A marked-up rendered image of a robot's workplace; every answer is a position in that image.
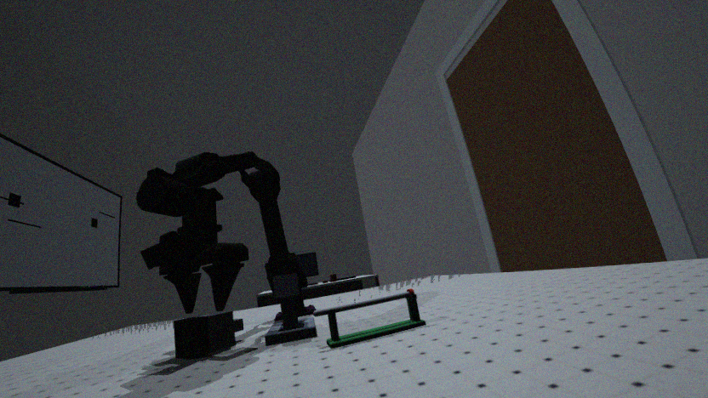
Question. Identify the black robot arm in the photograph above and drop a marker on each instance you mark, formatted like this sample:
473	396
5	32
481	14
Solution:
178	195

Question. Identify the grey pin with red cap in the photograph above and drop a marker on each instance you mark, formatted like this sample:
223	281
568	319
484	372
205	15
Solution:
366	303

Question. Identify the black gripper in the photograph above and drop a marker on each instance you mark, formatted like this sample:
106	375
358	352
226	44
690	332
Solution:
225	257

